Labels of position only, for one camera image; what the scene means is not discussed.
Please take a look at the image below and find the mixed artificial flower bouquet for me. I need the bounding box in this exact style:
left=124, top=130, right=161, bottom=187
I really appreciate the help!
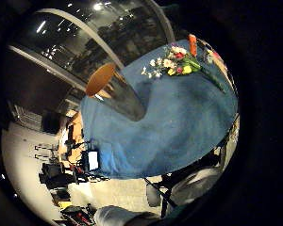
left=141, top=43, right=227, bottom=94

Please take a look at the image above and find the black chair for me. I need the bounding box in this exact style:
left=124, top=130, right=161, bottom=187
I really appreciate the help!
left=143, top=177, right=179, bottom=218

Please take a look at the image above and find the orange artificial flower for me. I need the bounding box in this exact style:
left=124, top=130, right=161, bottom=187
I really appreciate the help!
left=188, top=33, right=199, bottom=58

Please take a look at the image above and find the pink and white artificial flower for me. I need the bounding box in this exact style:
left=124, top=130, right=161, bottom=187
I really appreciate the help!
left=205, top=48, right=225, bottom=64

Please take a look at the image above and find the grey office chair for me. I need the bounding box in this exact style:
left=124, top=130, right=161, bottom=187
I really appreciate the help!
left=169, top=166, right=225, bottom=209

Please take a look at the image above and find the black equipment stand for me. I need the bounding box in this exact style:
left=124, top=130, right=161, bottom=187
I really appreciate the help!
left=38, top=161, right=77, bottom=190

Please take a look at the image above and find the wooden desk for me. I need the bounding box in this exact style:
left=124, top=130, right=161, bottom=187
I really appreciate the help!
left=58, top=112, right=86, bottom=165

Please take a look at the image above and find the silver metal vase orange inside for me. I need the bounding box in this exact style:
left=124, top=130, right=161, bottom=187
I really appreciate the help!
left=85, top=62, right=146, bottom=122

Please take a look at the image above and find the blue tablecloth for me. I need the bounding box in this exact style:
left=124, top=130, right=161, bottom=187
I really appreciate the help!
left=79, top=39, right=240, bottom=180

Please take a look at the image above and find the black and red bag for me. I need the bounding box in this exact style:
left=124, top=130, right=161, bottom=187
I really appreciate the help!
left=60, top=204, right=96, bottom=226

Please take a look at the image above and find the lit computer screen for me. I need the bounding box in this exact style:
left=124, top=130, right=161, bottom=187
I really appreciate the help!
left=88, top=151, right=100, bottom=171

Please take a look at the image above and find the the person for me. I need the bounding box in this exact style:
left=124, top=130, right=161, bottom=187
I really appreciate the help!
left=93, top=205, right=162, bottom=226

